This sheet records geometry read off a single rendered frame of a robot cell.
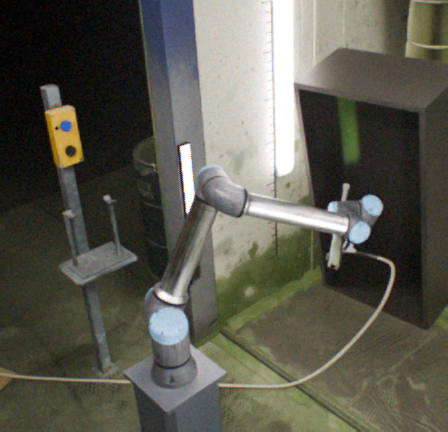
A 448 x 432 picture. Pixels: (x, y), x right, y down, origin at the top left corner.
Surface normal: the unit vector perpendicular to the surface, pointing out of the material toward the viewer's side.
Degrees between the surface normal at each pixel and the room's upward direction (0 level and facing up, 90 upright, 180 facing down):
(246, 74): 90
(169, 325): 5
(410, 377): 0
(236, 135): 90
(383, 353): 0
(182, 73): 90
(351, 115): 102
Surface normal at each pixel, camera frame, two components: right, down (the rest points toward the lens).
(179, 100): 0.66, 0.33
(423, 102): -0.20, -0.78
